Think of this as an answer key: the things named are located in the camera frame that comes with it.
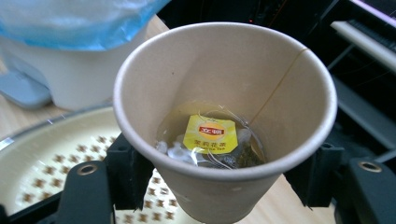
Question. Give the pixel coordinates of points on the tea bag with yellow tag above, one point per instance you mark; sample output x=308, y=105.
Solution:
x=211, y=133

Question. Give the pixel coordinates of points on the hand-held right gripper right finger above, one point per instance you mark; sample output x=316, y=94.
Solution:
x=314, y=177

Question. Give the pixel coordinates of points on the white pedal trash can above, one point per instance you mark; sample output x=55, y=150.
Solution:
x=87, y=77

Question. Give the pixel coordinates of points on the beige strainer bucket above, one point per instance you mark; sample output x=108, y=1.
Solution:
x=46, y=149

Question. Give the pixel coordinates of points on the brown paper cup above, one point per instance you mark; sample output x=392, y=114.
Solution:
x=218, y=62

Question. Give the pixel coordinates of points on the blue plastic trash bag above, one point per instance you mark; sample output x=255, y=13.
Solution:
x=62, y=28

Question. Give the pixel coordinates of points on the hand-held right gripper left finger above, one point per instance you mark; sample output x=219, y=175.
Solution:
x=124, y=174

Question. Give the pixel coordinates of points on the white desk frame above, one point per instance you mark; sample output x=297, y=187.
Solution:
x=367, y=43

